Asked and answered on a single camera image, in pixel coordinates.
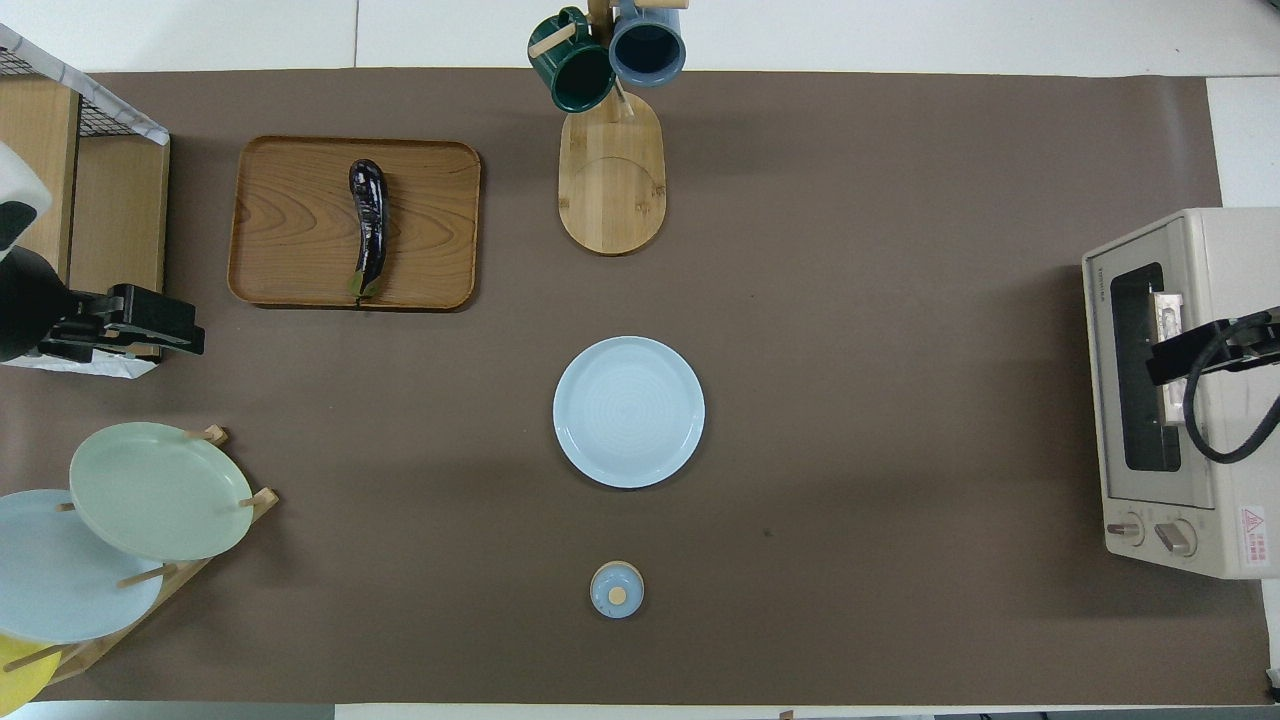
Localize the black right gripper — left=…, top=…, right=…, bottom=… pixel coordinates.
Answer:
left=1147, top=312, right=1280, bottom=386

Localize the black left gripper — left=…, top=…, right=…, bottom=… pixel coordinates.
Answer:
left=0, top=245, right=206, bottom=363

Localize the beige toaster oven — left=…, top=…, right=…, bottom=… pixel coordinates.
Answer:
left=1082, top=207, right=1280, bottom=579

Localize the dark purple eggplant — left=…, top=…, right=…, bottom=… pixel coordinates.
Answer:
left=347, top=159, right=390, bottom=301

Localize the white patterned cloth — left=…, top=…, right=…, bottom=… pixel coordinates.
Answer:
left=0, top=350, right=159, bottom=379

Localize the wooden step shelf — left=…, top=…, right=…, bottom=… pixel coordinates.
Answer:
left=0, top=70, right=171, bottom=361

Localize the pale green plate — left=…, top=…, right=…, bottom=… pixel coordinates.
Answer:
left=69, top=421, right=255, bottom=563

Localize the brown wooden tray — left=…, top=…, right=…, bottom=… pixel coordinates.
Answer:
left=227, top=135, right=483, bottom=312

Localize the wooden plate rack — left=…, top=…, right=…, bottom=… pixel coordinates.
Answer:
left=40, top=425, right=279, bottom=686

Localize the light blue racked plate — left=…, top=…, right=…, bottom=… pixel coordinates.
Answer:
left=0, top=488, right=166, bottom=646

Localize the brown table mat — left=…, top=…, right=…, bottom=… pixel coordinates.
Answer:
left=0, top=68, right=1271, bottom=706

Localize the yellow plate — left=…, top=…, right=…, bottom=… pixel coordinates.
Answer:
left=0, top=632, right=63, bottom=716

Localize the wooden mug tree stand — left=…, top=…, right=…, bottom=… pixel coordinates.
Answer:
left=528, top=0, right=691, bottom=257

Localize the dark green mug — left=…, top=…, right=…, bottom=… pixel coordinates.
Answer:
left=527, top=7, right=616, bottom=114

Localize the small blue call bell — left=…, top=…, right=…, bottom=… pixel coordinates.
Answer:
left=589, top=560, right=646, bottom=620

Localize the blue mug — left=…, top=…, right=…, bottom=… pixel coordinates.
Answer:
left=608, top=0, right=688, bottom=89

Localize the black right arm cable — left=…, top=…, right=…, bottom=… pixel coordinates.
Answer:
left=1185, top=312, right=1280, bottom=464

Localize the black wire basket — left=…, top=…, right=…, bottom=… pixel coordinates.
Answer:
left=0, top=22, right=171, bottom=147

